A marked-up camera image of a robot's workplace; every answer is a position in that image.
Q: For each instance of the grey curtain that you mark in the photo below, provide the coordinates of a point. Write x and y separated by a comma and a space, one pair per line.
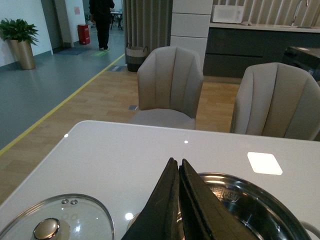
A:
147, 23

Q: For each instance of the person in black clothes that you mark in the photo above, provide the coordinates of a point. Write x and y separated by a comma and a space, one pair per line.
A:
100, 11

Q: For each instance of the beige chair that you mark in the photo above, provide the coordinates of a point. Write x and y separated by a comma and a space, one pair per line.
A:
169, 83
277, 100

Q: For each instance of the woven laundry basket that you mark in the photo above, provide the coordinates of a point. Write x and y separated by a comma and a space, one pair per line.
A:
135, 56

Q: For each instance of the red bin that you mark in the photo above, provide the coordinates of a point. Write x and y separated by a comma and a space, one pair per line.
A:
83, 34

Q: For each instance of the beige chair left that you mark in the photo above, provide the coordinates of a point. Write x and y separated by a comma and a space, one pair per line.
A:
169, 83

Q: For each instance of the dark grey kitchen counter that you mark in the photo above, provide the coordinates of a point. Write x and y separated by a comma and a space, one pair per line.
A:
231, 48

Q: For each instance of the white microwave oven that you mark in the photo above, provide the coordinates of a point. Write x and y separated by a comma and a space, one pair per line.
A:
231, 14

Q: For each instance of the beige chair right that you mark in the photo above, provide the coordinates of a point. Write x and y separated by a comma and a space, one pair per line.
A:
277, 100

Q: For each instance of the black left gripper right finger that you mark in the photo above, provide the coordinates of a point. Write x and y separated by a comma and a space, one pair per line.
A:
204, 217

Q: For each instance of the green potted plant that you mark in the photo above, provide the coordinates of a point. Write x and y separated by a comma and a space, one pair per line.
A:
20, 35

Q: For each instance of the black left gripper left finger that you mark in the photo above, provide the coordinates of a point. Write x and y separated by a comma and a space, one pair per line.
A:
158, 219

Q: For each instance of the white cabinet column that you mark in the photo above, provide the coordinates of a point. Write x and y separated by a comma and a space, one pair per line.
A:
190, 23

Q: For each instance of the glass pot lid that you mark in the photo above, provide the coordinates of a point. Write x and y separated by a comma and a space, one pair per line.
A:
63, 217

